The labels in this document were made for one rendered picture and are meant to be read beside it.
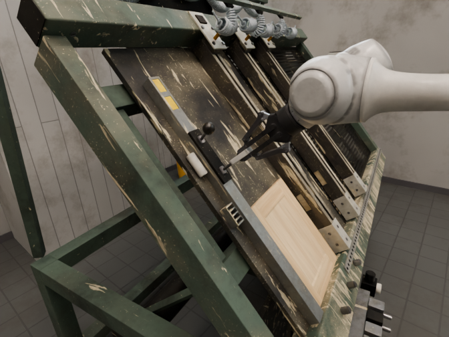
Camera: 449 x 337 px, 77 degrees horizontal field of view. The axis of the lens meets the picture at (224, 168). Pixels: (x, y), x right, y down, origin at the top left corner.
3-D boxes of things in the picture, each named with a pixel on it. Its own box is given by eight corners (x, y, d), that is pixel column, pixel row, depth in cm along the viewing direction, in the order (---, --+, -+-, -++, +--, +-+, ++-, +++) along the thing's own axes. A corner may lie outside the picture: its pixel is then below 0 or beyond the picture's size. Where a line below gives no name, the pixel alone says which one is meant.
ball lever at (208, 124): (198, 148, 91) (208, 134, 79) (192, 139, 91) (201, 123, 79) (208, 142, 93) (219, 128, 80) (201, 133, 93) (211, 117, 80)
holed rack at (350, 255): (347, 273, 111) (349, 273, 111) (343, 267, 111) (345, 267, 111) (381, 150, 241) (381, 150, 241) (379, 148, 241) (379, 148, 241)
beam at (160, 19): (37, 49, 73) (46, 19, 67) (15, 17, 73) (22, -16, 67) (298, 46, 246) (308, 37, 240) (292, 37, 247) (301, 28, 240)
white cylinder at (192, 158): (184, 158, 89) (198, 178, 89) (189, 153, 88) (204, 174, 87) (190, 155, 92) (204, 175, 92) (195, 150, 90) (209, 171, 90)
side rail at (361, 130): (364, 156, 242) (377, 149, 235) (290, 51, 244) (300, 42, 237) (365, 152, 248) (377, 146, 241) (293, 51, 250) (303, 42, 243)
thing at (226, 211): (232, 229, 89) (238, 226, 87) (219, 210, 89) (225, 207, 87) (238, 222, 92) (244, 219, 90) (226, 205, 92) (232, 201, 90)
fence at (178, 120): (309, 325, 91) (320, 323, 88) (141, 85, 93) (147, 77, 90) (313, 313, 95) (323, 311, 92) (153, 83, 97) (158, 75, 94)
